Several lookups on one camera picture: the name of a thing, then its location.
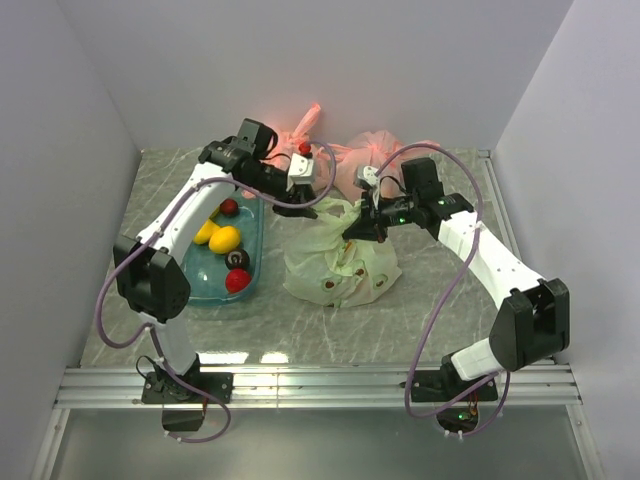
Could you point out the right pink tied bag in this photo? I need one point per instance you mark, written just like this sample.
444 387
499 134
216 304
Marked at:
366 149

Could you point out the teal plastic basket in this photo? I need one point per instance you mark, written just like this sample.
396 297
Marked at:
207 272

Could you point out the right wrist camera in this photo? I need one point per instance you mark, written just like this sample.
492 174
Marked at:
366 178

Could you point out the left pink tied bag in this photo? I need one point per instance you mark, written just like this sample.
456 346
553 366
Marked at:
290 138

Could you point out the light green plastic bag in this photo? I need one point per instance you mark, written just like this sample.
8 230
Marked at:
323 268

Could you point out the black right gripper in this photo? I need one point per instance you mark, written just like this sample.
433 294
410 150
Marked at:
370 224

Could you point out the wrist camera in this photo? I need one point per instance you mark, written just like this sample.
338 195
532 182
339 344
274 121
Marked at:
366 178
302 169

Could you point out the dark red fake fig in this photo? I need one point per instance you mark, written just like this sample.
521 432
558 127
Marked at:
229 208

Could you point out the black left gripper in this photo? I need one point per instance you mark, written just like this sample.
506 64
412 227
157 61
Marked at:
299 194

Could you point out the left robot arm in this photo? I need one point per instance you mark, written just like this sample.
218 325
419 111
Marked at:
148 267

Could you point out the yellow fake lemon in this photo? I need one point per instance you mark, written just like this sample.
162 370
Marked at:
224 240

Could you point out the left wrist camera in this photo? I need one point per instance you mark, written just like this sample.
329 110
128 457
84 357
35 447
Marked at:
302 169

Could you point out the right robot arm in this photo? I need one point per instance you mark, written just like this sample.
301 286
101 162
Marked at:
532 321

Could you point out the pink tied bag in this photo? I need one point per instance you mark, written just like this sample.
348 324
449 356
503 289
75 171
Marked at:
366 149
290 138

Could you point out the aluminium mounting rail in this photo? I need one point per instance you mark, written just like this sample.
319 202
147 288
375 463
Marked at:
282 386

